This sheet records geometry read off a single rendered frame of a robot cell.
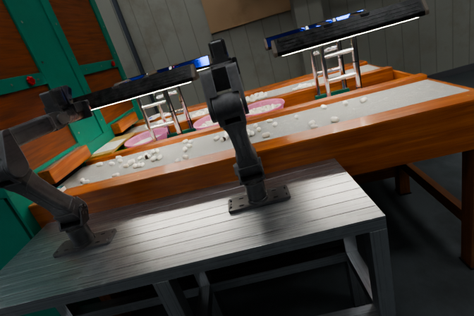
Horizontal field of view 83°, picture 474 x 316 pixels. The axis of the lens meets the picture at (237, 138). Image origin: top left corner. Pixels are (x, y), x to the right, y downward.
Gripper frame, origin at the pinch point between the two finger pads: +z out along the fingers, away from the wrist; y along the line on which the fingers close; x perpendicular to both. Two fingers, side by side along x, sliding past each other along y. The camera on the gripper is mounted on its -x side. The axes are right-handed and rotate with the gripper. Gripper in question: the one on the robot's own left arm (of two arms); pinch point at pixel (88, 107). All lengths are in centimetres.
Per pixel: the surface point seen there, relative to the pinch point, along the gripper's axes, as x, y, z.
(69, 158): 20.9, 25.9, 10.7
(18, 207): 28.5, 34.0, -17.9
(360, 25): 0, -117, 3
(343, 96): 31, -111, 17
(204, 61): -4, -46, 65
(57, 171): 22.9, 26.6, 0.6
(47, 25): -46, 29, 50
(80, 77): -16, 28, 56
